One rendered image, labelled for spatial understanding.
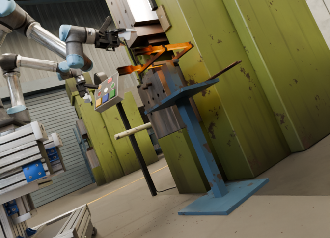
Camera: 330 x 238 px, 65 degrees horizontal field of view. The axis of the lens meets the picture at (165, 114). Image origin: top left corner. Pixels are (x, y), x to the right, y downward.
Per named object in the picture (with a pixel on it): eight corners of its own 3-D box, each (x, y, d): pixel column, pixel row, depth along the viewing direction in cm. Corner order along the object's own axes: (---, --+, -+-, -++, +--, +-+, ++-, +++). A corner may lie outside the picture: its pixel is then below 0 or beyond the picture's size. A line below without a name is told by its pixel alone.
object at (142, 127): (117, 139, 217) (115, 133, 218) (115, 140, 222) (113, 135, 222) (160, 124, 241) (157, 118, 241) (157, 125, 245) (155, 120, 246)
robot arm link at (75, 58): (89, 70, 127) (87, 48, 128) (81, 63, 116) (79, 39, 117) (72, 71, 127) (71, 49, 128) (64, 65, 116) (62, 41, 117)
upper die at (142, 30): (137, 36, 204) (133, 25, 205) (128, 48, 221) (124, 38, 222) (178, 30, 227) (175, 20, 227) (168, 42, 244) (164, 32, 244)
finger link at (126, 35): (138, 40, 130) (120, 43, 131) (136, 29, 132) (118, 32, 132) (137, 37, 127) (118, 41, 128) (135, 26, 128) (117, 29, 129)
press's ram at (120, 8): (139, 14, 194) (120, -32, 198) (123, 41, 226) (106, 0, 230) (182, 11, 216) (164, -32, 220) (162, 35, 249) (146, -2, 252)
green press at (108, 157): (104, 185, 601) (60, 71, 627) (93, 187, 707) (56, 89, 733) (179, 151, 712) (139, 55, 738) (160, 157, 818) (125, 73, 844)
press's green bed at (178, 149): (207, 193, 178) (180, 129, 182) (178, 193, 210) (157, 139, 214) (258, 162, 207) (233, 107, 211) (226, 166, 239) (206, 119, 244)
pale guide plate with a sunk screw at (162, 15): (169, 25, 188) (160, 4, 190) (164, 32, 196) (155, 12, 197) (172, 25, 189) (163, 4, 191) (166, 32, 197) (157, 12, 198)
